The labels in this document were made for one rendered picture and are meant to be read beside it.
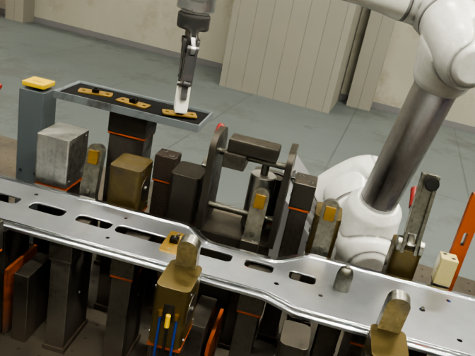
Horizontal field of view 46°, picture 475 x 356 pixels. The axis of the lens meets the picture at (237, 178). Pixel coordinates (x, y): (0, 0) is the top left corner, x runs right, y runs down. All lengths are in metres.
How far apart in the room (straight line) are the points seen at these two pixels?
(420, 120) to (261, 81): 5.47
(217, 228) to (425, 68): 0.57
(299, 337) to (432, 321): 0.28
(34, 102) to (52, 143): 0.24
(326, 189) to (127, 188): 0.69
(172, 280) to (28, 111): 0.74
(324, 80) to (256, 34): 0.94
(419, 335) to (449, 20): 0.63
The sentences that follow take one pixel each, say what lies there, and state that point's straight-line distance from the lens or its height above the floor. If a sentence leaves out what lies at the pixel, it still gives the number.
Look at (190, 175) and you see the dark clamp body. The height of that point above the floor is 1.08.
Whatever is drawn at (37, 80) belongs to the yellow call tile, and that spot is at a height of 1.16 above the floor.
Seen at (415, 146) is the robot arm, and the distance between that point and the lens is 1.40.
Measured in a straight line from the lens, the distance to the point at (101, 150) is 1.28.
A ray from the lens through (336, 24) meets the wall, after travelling 6.52.
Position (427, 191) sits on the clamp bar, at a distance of 1.22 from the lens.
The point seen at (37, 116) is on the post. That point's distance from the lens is 1.53.
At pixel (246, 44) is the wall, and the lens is 6.76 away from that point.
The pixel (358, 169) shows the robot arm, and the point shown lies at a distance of 1.71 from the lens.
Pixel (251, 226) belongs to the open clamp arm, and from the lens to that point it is 1.22.
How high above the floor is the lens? 1.56
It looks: 22 degrees down
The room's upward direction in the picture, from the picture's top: 11 degrees clockwise
